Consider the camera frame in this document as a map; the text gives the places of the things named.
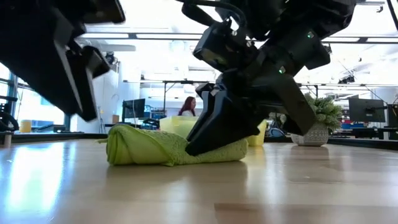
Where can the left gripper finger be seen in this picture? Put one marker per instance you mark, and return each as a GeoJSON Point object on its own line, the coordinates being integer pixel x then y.
{"type": "Point", "coordinates": [81, 90]}
{"type": "Point", "coordinates": [96, 60]}

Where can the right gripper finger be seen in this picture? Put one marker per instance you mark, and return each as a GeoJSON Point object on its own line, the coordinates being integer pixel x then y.
{"type": "Point", "coordinates": [295, 105]}
{"type": "Point", "coordinates": [224, 121]}

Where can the lime green microfiber towel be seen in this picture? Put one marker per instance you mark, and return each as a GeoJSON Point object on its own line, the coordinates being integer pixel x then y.
{"type": "Point", "coordinates": [140, 147]}

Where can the yellow translucent plastic basket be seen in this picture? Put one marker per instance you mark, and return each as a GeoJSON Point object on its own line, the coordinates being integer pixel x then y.
{"type": "Point", "coordinates": [177, 126]}

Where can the green artificial potted plant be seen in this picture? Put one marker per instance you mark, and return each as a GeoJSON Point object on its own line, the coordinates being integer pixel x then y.
{"type": "Point", "coordinates": [323, 112]}

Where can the person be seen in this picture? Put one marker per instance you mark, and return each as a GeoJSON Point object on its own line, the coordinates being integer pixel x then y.
{"type": "Point", "coordinates": [188, 107]}

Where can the large glass window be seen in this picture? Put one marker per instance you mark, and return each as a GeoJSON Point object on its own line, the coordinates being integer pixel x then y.
{"type": "Point", "coordinates": [31, 112]}

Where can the black computer monitor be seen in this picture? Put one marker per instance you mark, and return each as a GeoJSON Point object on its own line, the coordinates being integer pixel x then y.
{"type": "Point", "coordinates": [133, 108]}
{"type": "Point", "coordinates": [366, 109]}
{"type": "Point", "coordinates": [393, 115]}

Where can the long fluorescent light strip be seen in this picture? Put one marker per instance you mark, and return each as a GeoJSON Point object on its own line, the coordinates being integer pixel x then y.
{"type": "Point", "coordinates": [155, 36]}

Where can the black office chair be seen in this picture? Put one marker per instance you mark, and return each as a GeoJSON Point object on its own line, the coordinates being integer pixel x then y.
{"type": "Point", "coordinates": [6, 119]}

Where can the yellow bin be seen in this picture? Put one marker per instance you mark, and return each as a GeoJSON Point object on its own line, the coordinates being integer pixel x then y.
{"type": "Point", "coordinates": [25, 126]}

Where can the black gantry frame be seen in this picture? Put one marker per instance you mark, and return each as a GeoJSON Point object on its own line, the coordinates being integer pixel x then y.
{"type": "Point", "coordinates": [186, 82]}
{"type": "Point", "coordinates": [311, 85]}

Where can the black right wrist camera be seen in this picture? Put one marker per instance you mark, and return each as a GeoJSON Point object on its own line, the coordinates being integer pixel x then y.
{"type": "Point", "coordinates": [224, 48]}

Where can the small grey post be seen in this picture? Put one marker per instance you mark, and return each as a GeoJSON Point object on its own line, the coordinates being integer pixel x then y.
{"type": "Point", "coordinates": [7, 140]}

